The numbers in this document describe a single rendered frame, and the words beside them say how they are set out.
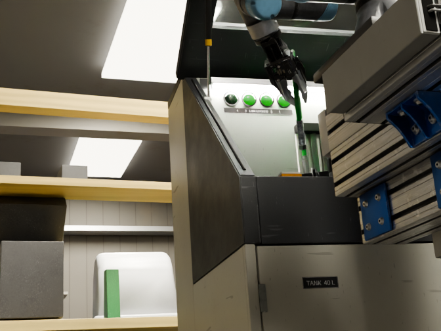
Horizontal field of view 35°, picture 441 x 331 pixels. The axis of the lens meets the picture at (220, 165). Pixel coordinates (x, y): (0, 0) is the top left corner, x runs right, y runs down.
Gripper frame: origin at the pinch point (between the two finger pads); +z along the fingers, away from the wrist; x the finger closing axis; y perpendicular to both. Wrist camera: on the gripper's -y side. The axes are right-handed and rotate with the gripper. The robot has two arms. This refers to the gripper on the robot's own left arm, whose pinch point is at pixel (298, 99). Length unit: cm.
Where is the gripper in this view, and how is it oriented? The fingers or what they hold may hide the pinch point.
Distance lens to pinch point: 188.4
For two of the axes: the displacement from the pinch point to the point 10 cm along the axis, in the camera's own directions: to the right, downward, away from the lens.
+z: 4.5, 8.2, 3.5
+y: -0.8, 4.2, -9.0
